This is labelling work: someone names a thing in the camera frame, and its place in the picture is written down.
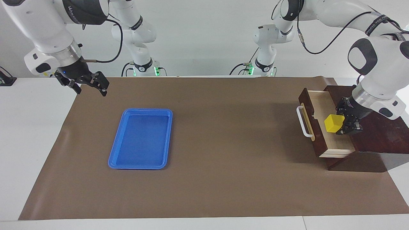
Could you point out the brown table mat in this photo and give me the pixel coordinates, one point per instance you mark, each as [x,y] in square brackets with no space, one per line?
[223,185]

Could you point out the black table clamp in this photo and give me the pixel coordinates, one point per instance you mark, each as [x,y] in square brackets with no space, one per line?
[7,80]

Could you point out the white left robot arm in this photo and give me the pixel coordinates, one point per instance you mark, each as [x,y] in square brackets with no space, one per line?
[383,70]

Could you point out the blue plastic tray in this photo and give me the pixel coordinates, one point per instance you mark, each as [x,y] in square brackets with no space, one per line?
[140,140]

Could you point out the dark wooden cabinet case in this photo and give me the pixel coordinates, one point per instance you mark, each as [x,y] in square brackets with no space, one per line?
[380,137]

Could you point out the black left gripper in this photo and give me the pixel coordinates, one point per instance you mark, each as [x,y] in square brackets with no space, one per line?
[354,111]

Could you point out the dark wooden drawer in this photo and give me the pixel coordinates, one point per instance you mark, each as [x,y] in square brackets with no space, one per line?
[322,108]

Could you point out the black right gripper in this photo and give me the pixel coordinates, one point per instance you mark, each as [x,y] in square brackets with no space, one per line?
[75,73]

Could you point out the white wall socket box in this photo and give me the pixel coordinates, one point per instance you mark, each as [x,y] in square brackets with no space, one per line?
[48,75]

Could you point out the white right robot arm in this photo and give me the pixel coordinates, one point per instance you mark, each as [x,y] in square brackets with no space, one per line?
[41,28]

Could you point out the yellow cube block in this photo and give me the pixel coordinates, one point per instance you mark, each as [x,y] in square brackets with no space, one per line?
[334,124]

